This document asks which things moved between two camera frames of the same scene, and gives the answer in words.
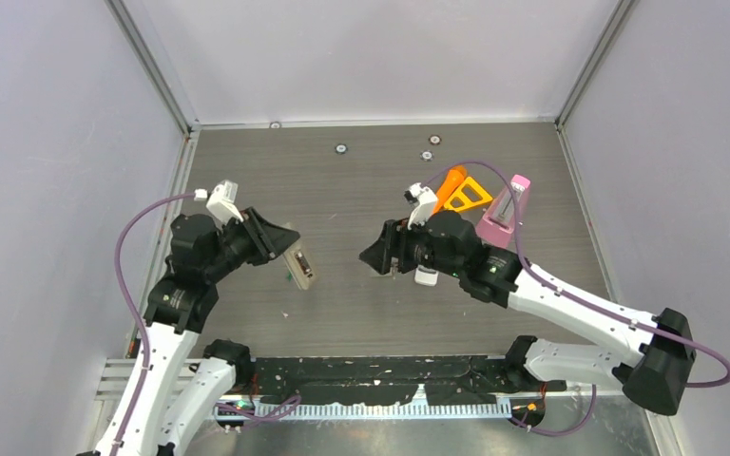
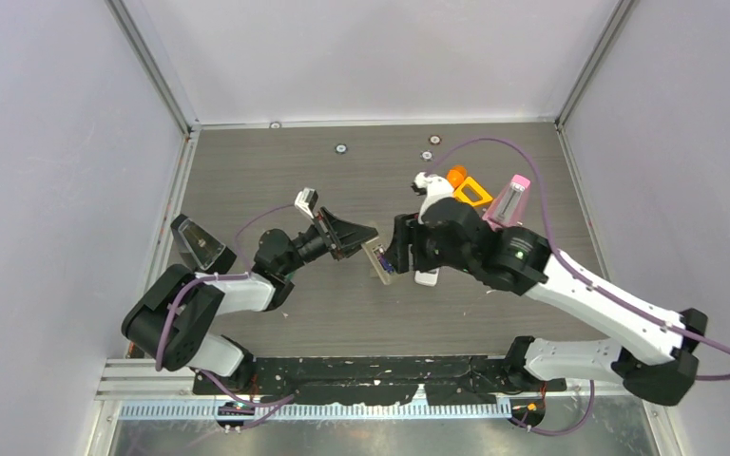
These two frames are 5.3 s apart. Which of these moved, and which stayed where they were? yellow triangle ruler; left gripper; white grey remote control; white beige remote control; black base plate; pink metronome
Moved: white beige remote control; left gripper
Stayed: pink metronome; white grey remote control; yellow triangle ruler; black base plate
